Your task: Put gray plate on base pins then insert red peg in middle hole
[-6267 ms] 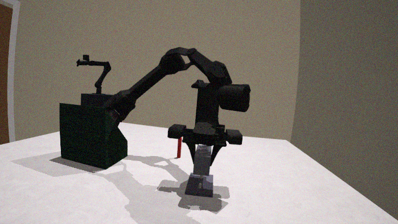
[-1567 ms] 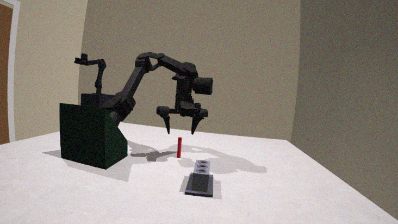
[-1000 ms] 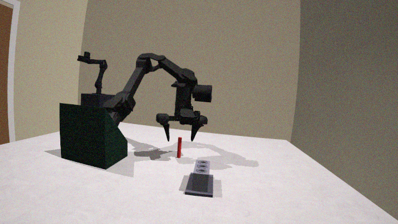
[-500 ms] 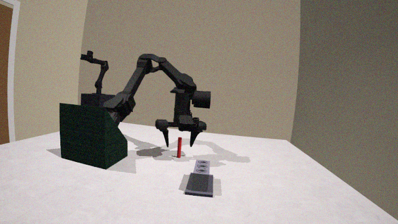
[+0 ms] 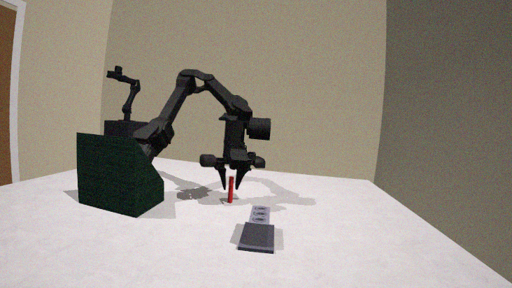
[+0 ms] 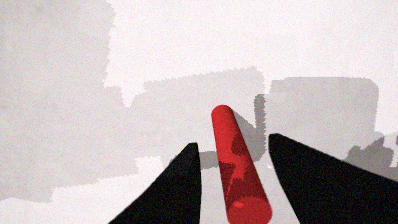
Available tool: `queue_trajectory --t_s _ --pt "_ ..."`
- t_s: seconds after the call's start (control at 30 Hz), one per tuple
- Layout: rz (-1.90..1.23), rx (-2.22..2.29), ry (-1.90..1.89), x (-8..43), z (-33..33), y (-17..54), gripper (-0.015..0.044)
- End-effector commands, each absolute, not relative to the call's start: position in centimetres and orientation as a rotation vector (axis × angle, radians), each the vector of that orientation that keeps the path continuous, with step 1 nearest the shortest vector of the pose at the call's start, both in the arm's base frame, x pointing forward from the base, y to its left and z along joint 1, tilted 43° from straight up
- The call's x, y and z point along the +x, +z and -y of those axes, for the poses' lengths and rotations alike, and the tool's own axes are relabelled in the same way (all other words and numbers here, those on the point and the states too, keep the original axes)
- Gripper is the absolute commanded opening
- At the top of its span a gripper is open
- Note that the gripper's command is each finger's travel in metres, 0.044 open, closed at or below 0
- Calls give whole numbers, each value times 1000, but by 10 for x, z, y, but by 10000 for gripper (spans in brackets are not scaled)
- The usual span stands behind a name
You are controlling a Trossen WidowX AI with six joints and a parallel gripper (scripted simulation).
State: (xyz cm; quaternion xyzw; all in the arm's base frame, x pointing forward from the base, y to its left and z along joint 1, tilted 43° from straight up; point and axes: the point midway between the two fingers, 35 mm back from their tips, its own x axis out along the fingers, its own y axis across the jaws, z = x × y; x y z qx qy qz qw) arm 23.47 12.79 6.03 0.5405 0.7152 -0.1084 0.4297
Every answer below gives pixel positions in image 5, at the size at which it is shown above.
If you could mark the red peg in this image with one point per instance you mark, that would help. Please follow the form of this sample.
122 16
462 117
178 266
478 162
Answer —
230 194

